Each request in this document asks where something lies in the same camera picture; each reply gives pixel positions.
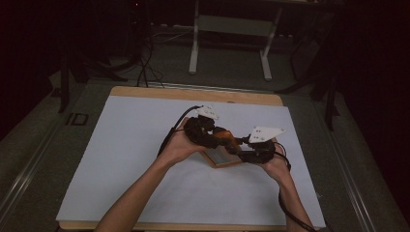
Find white power strip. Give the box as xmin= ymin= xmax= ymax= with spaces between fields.
xmin=150 ymin=22 xmax=195 ymax=33

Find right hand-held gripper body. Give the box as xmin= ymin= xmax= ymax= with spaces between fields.
xmin=238 ymin=126 xmax=287 ymax=164

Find person's right hand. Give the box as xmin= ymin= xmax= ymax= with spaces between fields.
xmin=258 ymin=140 xmax=292 ymax=184

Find metal floor rail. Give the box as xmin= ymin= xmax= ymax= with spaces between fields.
xmin=0 ymin=120 xmax=64 ymax=223
xmin=317 ymin=102 xmax=378 ymax=232

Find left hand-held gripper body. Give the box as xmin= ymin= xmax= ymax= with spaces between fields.
xmin=183 ymin=103 xmax=220 ymax=150

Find white metal desk frame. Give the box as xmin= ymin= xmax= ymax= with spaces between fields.
xmin=188 ymin=0 xmax=284 ymax=82

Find person's left hand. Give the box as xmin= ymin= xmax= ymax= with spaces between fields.
xmin=157 ymin=117 xmax=208 ymax=169

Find black metal stand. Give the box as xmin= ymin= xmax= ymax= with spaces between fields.
xmin=275 ymin=61 xmax=341 ymax=132
xmin=57 ymin=51 xmax=130 ymax=114

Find white table mat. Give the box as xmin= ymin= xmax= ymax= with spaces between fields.
xmin=55 ymin=95 xmax=327 ymax=229

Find orange framed tablet box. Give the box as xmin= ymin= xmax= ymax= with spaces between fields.
xmin=199 ymin=126 xmax=278 ymax=169

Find black floor cables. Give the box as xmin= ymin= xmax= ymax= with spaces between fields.
xmin=134 ymin=30 xmax=166 ymax=89

